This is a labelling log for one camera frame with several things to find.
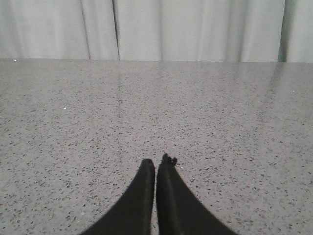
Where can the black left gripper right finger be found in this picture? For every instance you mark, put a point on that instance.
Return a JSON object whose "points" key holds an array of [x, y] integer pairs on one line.
{"points": [[179, 212]]}

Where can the white grey curtain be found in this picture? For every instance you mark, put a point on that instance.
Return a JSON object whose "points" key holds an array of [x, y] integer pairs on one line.
{"points": [[158, 30]]}

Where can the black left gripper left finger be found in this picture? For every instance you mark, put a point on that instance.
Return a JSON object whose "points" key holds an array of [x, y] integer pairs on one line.
{"points": [[131, 214]]}

